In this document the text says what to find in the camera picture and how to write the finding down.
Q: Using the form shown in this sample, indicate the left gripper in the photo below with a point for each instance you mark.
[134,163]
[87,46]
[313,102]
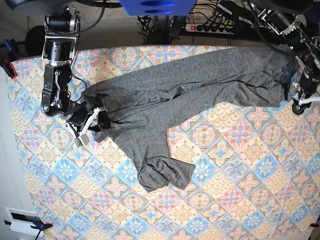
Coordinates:
[303,98]

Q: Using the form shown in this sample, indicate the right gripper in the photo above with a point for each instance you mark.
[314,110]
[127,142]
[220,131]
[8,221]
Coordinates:
[82,119]

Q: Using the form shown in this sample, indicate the grey t-shirt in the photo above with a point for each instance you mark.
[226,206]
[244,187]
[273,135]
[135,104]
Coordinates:
[142,105]

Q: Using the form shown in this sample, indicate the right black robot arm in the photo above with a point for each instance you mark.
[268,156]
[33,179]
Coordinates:
[60,47]

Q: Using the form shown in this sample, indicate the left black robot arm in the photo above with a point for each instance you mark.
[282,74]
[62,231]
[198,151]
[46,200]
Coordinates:
[284,22]

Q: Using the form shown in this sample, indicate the patterned colourful tablecloth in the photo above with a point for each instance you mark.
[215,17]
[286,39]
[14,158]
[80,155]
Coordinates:
[257,174]

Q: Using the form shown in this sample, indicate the black round stool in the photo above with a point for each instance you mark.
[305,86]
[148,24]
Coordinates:
[35,40]

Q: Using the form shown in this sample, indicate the red blue table clamp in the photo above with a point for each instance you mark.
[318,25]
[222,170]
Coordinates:
[13,54]

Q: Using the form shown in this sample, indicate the black power strip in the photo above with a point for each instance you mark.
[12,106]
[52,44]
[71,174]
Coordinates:
[208,29]

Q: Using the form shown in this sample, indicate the orange blue corner clamp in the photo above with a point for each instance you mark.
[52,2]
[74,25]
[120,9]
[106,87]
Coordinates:
[40,227]

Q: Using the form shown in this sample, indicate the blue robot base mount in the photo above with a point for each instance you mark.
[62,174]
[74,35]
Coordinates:
[157,7]

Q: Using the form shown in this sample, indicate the white wall outlet box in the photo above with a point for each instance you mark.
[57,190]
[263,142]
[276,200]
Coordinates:
[22,215]

